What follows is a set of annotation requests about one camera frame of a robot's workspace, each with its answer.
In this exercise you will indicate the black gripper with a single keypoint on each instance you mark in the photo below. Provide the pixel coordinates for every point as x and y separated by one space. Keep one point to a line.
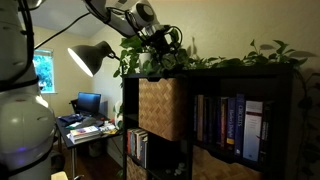
163 43

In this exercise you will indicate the black cube shelf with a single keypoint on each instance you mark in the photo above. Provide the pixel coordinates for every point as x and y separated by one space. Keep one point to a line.
186 71

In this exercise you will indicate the grey desk lamp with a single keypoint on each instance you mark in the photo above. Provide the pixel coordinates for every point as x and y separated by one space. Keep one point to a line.
90 56

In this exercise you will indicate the brown spine book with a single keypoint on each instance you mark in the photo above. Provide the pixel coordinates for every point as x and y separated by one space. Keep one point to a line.
200 116

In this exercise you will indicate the white rounded object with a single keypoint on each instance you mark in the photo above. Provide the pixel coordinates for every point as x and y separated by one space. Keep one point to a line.
118 115

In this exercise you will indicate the dark spine book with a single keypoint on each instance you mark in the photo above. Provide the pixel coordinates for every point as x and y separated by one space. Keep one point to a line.
208 118

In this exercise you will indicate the black computer monitor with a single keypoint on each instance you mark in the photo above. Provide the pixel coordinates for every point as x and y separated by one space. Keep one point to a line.
88 104

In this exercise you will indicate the maroon spine book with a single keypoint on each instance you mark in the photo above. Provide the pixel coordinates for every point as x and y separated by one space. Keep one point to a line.
223 120

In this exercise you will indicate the green pothos plant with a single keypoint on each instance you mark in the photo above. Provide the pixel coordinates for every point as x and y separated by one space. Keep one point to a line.
260 60

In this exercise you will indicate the blue book yellow label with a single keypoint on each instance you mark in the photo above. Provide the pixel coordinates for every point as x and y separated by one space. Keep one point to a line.
231 120

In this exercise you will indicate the small yellow box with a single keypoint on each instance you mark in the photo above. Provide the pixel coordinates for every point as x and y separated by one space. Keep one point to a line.
110 131

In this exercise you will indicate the red spine book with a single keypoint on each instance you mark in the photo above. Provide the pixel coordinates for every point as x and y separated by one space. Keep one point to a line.
128 141

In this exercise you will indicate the blue spine book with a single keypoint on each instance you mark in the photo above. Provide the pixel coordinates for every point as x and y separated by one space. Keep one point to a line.
132 143

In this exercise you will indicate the white spine book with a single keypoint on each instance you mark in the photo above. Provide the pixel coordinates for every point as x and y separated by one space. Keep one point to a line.
140 148

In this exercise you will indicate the black keyboard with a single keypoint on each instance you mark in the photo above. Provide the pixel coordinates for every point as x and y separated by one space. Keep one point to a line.
88 122

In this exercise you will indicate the navy hardcover book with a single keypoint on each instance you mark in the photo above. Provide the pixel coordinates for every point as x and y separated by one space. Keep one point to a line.
145 151

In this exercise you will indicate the blue circuits book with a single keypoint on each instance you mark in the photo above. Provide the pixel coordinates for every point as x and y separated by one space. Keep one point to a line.
239 123

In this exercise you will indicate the blue folded cloth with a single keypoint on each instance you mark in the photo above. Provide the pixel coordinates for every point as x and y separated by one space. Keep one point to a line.
70 118

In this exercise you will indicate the stacked white book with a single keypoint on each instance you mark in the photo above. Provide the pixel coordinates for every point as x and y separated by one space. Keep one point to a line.
85 136

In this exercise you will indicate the pale round stone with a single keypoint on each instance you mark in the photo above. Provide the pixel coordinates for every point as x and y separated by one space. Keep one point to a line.
181 165
177 172

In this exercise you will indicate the white book maroon band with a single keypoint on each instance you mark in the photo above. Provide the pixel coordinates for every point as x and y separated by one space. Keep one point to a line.
252 133

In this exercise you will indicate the black spine book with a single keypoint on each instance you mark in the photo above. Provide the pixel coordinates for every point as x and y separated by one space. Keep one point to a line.
265 133

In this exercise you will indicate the dark desk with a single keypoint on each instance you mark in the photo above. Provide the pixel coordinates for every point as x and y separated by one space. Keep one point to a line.
63 136

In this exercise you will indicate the beige wooden block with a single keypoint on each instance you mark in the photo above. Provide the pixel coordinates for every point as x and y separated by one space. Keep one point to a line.
59 176

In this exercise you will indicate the window with white frame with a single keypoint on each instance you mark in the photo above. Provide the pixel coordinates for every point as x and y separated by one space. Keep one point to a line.
43 71

